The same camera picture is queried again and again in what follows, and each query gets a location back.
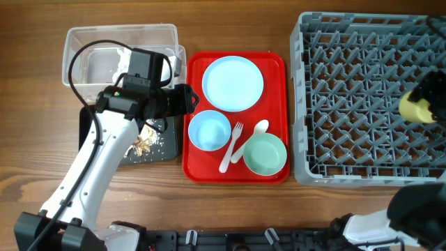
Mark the grey dishwasher rack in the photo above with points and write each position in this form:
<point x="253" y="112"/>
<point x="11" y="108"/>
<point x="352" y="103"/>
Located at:
<point x="349" y="72"/>

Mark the black plastic tray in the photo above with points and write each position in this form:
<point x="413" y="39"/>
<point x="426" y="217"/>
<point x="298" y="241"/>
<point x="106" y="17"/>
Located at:
<point x="166" y="152"/>

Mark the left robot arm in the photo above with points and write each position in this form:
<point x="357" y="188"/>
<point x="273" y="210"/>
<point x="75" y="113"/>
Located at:
<point x="67" y="220"/>

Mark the white tissue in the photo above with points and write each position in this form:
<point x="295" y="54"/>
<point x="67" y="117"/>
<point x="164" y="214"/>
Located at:
<point x="123" y="63"/>

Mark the mint green bowl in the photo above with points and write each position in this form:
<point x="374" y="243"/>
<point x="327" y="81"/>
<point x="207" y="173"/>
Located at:
<point x="265" y="154"/>

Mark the light blue plate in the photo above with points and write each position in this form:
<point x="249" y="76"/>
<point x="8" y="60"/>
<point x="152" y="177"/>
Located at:
<point x="232" y="83"/>

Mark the red serving tray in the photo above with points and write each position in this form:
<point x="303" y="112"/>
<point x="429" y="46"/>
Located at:
<point x="202" y="166"/>

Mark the white plastic spoon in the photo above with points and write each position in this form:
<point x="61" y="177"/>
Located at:
<point x="261" y="127"/>

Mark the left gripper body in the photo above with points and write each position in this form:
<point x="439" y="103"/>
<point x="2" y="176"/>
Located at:
<point x="171" y="100"/>

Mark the rice and food scraps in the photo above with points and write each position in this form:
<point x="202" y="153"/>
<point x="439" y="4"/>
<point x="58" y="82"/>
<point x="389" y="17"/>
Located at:
<point x="149" y="137"/>

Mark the clear plastic bin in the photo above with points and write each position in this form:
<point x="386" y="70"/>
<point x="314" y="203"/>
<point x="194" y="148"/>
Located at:
<point x="94" y="67"/>

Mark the yellow plastic cup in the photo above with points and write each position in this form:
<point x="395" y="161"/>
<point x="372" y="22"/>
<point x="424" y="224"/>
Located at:
<point x="415" y="112"/>

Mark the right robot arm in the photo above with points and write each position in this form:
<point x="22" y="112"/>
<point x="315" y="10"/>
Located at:
<point x="416" y="214"/>

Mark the white plastic fork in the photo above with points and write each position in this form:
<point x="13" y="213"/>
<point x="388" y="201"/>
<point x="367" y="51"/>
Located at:
<point x="236" y="133"/>

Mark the light blue bowl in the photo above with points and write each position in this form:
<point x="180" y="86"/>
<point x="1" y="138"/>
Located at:
<point x="209" y="130"/>

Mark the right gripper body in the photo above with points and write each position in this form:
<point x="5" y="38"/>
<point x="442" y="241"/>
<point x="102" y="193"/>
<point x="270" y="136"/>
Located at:
<point x="431" y="93"/>

